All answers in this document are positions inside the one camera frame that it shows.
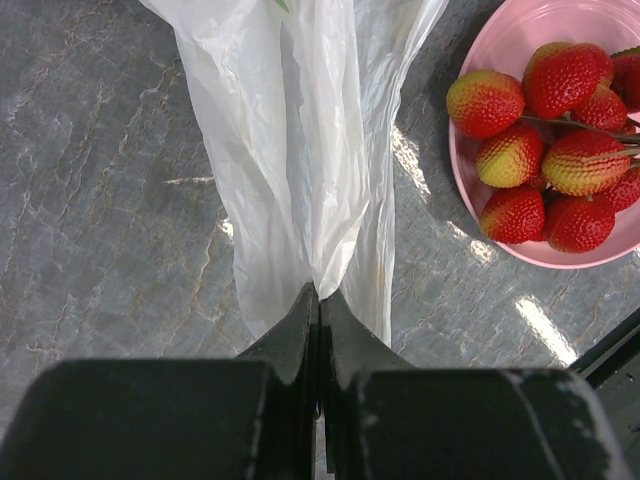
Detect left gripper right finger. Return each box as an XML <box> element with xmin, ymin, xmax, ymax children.
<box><xmin>319</xmin><ymin>293</ymin><xmax>630</xmax><ymax>479</ymax></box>

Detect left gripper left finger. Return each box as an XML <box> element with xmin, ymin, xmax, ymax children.
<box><xmin>1</xmin><ymin>286</ymin><xmax>318</xmax><ymax>479</ymax></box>

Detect white plastic bag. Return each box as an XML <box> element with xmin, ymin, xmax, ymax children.
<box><xmin>147</xmin><ymin>1</ymin><xmax>446</xmax><ymax>342</ymax></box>

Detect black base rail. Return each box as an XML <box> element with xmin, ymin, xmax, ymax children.
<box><xmin>569</xmin><ymin>314</ymin><xmax>640</xmax><ymax>431</ymax></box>

